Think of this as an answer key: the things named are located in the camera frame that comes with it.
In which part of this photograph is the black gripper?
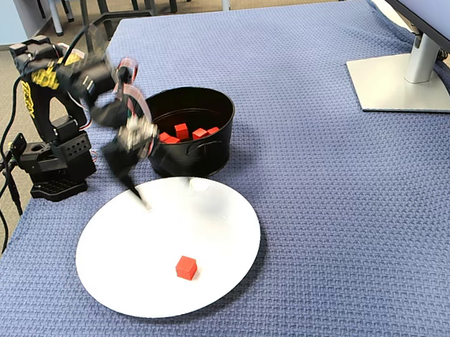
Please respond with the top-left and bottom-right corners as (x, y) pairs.
(101, 134), (154, 218)

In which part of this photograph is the white round plate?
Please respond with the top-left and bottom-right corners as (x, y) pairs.
(68, 169), (269, 326)

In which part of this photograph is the black metal bucket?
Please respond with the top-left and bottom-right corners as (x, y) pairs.
(141, 82), (242, 183)

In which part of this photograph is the white table leg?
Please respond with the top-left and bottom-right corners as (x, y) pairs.
(47, 0), (64, 38)

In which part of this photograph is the blue woven table cloth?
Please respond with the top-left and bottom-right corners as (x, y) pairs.
(0, 0), (450, 337)

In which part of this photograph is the silver monitor stand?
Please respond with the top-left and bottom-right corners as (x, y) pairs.
(343, 18), (450, 123)

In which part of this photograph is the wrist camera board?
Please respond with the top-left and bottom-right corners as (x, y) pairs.
(116, 117), (162, 161)

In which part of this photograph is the black usb cable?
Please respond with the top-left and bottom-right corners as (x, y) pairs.
(0, 170), (27, 255)

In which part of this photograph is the black camera cable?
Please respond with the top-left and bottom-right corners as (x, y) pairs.
(0, 24), (104, 161)

